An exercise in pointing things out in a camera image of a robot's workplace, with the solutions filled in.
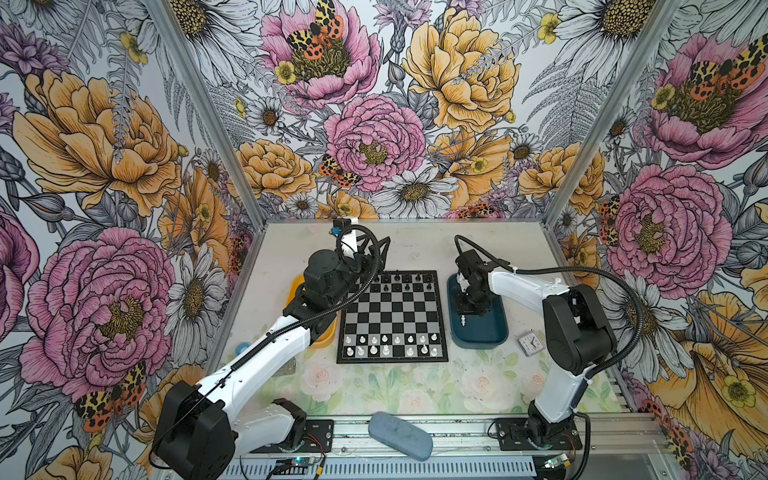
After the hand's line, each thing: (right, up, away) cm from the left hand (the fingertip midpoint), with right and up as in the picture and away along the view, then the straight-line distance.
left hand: (380, 245), depth 74 cm
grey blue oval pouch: (+5, -45, -3) cm, 45 cm away
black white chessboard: (+4, -22, +18) cm, 28 cm away
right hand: (+25, -22, +18) cm, 38 cm away
